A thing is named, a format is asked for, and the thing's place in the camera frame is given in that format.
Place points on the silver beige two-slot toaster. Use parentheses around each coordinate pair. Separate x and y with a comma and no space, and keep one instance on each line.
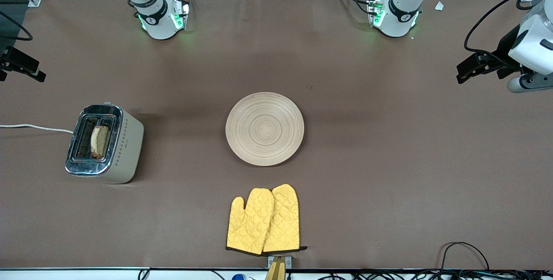
(127,150)

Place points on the small metal mounting bracket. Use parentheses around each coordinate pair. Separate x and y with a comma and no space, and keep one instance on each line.
(288,262)

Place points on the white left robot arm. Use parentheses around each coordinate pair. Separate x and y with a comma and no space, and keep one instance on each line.
(399,20)

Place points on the toast slice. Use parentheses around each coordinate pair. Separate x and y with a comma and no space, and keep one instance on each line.
(100,141)

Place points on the brown table cover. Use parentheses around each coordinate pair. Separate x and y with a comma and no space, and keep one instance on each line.
(367,141)

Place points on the round light wooden plate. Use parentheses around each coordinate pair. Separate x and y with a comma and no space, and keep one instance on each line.
(264,128)

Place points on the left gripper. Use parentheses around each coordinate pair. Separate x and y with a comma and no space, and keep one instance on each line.
(504,54)

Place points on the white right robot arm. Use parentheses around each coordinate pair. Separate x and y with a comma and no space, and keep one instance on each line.
(157,23)

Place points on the yellow quilted oven mitt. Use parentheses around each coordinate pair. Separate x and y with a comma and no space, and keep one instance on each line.
(286,219)
(250,224)

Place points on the small blue object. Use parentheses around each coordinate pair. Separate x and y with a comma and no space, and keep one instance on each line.
(238,277)

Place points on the small white paper tag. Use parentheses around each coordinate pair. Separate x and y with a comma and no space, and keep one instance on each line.
(439,6)

